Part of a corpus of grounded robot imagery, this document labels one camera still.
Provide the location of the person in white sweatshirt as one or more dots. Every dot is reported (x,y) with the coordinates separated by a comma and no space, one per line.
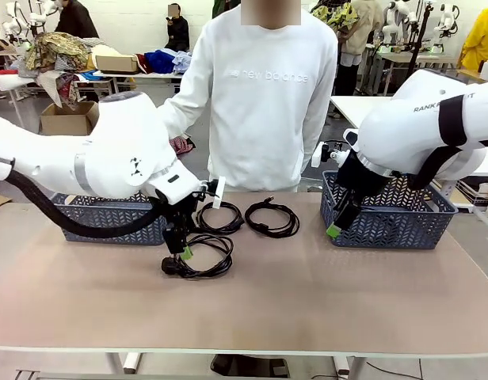
(264,118)

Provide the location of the open cardboard box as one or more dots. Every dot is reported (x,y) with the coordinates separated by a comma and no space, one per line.
(65,118)

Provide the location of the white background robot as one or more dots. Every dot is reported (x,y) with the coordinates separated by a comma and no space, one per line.
(446,23)
(394,23)

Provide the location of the blue cloth heap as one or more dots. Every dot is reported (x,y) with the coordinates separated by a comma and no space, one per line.
(158,61)

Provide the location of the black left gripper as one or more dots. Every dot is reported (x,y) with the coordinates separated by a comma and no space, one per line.
(180,215)

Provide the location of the grey-blue plastic lattice basket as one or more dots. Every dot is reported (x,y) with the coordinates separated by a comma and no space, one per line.
(109,215)
(394,229)

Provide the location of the seated person in black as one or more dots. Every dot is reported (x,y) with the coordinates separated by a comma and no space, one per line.
(178,29)

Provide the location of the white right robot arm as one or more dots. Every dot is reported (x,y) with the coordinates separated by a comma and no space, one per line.
(402,134)

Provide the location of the person's left forearm white sleeve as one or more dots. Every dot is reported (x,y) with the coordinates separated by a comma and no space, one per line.
(317,130)

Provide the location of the white table with clothes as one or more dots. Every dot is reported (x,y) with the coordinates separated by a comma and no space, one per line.
(149,76)

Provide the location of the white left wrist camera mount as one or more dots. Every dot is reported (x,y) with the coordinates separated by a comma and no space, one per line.
(219,194)

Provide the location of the black base under table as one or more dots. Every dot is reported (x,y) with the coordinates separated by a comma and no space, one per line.
(248,366)

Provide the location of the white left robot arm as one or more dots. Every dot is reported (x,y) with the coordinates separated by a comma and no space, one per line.
(121,150)

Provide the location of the masked person in black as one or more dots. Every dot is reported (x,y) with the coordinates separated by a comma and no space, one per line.
(75,20)

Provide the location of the white table leg foot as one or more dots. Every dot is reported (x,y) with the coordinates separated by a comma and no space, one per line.
(132,362)
(343,363)

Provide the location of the white background robot arms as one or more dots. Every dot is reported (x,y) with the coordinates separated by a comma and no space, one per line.
(26,20)

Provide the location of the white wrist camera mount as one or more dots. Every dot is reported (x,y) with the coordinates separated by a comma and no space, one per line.
(219,194)
(319,154)

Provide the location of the person's right forearm white sleeve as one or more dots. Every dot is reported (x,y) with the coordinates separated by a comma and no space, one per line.
(178,107)

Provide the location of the red checkered cloth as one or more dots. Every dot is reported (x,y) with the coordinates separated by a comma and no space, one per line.
(182,144)

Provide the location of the yellow garment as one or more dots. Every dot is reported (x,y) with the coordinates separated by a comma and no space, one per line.
(481,39)

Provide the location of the white padded ironing board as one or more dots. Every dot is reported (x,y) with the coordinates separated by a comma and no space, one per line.
(14,81)

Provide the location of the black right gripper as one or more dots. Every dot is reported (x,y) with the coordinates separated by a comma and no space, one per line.
(361,178)

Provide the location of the pile of patterned cloths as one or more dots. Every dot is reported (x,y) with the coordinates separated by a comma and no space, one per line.
(54,51)

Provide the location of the closed flat cardboard box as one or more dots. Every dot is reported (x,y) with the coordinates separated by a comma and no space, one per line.
(117,63)

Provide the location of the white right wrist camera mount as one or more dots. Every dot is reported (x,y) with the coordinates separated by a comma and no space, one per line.
(319,154)

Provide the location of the black tripod pole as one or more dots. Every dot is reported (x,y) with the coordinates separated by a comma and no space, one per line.
(420,39)

